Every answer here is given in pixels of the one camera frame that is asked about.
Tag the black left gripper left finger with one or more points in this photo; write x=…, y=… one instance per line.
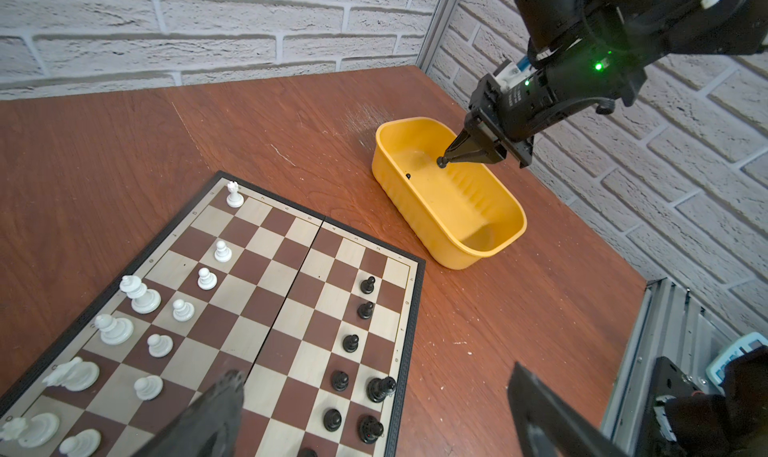
x=208, y=427

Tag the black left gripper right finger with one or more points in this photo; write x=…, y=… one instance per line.
x=546, y=425

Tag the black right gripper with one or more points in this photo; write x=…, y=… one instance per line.
x=506, y=111

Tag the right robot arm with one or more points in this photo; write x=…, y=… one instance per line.
x=592, y=54

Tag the white chess knight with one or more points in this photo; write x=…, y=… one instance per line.
x=76, y=375

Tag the folding chess board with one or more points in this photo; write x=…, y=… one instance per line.
x=308, y=308

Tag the black chess rook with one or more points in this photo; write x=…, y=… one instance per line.
x=378, y=389

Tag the white chess rook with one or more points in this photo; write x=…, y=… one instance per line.
x=234, y=199

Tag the yellow plastic bin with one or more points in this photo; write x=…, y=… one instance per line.
x=461, y=213

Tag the teal calculator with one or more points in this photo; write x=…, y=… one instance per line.
x=745, y=344

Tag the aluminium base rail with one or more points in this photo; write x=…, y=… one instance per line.
x=674, y=339

